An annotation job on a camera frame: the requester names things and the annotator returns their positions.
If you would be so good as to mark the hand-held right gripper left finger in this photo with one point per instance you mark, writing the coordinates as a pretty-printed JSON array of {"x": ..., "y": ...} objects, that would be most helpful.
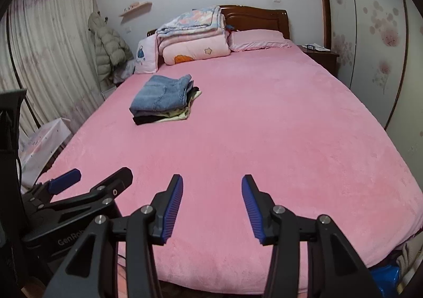
[{"x": 173, "y": 205}]

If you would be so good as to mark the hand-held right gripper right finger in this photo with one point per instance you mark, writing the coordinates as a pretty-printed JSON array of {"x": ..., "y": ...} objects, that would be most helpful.
[{"x": 252, "y": 208}]

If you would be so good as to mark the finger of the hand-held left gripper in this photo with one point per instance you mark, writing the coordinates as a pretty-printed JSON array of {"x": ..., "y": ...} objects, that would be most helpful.
[
  {"x": 64, "y": 182},
  {"x": 112, "y": 182}
]

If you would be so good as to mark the blue denim jacket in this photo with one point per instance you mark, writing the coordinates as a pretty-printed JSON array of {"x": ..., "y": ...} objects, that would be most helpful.
[{"x": 158, "y": 93}]

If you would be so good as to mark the pile of clothes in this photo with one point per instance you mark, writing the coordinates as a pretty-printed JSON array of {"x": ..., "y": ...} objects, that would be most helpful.
[{"x": 124, "y": 73}]

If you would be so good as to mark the white gift bag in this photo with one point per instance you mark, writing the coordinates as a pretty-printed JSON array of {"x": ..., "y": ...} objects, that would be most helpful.
[{"x": 43, "y": 145}]

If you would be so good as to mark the black stand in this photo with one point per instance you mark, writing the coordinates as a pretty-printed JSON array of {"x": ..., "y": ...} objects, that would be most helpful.
[{"x": 10, "y": 112}]

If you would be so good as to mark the folded green black garment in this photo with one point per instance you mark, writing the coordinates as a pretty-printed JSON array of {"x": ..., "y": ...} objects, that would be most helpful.
[{"x": 172, "y": 116}]

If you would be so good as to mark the pink bed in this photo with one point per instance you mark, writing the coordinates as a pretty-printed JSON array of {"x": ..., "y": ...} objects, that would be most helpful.
[{"x": 264, "y": 119}]

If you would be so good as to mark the pink cushion with bag print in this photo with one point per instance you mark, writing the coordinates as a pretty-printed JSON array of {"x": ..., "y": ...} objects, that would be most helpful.
[{"x": 145, "y": 53}]

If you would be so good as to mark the olive puffer jacket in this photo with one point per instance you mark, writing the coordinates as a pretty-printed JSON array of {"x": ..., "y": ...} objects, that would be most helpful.
[{"x": 105, "y": 46}]

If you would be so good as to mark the white patterned curtain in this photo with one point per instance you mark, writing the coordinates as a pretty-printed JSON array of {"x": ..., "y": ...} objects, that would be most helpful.
[{"x": 49, "y": 46}]

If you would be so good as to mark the blue plastic bag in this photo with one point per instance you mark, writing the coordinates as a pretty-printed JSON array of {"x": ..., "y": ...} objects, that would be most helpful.
[{"x": 385, "y": 279}]

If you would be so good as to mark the folded pink quilt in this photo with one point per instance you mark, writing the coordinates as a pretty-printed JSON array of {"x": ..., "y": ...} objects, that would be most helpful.
[{"x": 198, "y": 48}]

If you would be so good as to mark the beige cloth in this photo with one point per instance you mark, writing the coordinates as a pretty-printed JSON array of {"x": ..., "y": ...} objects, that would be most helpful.
[{"x": 409, "y": 255}]

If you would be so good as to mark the wooden nightstand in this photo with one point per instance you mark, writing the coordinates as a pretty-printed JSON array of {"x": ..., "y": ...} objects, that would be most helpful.
[{"x": 322, "y": 59}]

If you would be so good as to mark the pink pillow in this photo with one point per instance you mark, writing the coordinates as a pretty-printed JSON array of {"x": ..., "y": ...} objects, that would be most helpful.
[{"x": 254, "y": 40}]

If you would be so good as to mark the white papers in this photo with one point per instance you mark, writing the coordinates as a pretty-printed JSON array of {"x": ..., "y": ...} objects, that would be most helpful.
[{"x": 320, "y": 48}]

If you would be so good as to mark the folded floral quilt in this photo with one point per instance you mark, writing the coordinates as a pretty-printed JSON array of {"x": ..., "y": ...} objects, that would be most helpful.
[{"x": 191, "y": 20}]

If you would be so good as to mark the wooden headboard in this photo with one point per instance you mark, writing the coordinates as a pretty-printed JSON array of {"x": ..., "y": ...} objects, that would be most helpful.
[{"x": 257, "y": 18}]

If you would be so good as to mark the floral wardrobe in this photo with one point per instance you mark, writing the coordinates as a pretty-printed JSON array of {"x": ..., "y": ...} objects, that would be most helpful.
[{"x": 370, "y": 20}]

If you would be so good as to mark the pink wall shelf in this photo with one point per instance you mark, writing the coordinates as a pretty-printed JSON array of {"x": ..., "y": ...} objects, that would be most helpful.
[{"x": 135, "y": 8}]

